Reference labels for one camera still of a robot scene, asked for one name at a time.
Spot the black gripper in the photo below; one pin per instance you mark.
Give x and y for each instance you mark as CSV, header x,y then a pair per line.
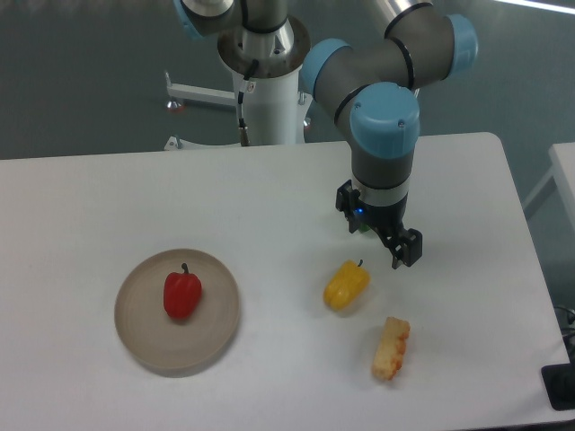
x,y
385,221

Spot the red toy bell pepper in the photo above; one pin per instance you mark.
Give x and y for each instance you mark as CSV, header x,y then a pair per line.
x,y
182,293

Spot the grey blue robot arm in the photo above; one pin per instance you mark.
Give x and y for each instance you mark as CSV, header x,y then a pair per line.
x,y
370,94

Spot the yellow toy bell pepper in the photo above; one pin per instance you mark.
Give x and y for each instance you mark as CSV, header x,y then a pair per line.
x,y
346,285

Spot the beige round plate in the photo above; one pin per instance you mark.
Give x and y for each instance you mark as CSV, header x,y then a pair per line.
x,y
166,346

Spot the yellow orange toy corn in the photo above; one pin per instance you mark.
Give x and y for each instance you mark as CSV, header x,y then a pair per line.
x,y
388,359

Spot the white side table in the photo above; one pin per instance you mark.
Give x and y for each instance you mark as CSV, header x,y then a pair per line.
x,y
559,177

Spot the black device at edge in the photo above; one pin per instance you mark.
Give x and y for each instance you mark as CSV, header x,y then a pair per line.
x,y
559,385

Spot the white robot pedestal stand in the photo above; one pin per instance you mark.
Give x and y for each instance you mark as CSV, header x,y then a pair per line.
x,y
269,54

